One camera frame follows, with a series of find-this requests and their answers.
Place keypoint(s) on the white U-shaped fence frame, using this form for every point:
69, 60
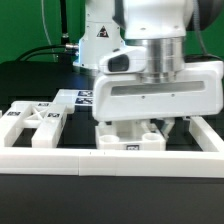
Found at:
22, 158

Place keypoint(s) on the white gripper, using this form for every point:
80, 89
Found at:
123, 90

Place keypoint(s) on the white chair seat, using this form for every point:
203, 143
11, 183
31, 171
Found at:
127, 135

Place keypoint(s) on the white chair back frame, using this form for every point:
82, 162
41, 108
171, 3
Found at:
48, 120

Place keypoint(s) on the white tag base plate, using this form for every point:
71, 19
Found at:
73, 98

